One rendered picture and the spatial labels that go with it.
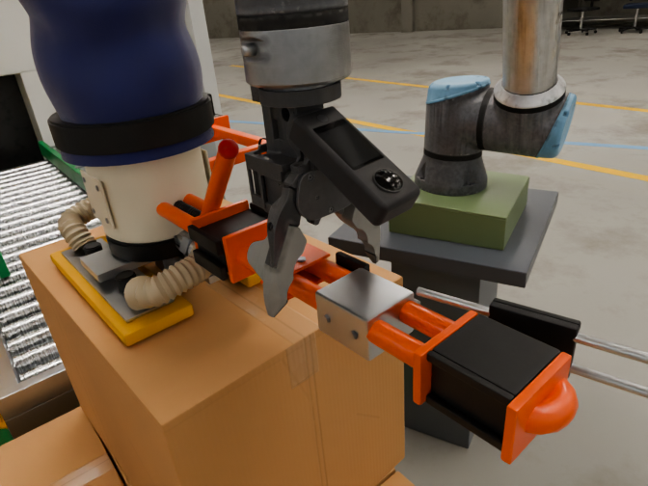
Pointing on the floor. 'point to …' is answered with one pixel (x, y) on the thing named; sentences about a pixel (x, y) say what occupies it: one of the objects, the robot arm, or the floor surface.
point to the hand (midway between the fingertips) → (332, 289)
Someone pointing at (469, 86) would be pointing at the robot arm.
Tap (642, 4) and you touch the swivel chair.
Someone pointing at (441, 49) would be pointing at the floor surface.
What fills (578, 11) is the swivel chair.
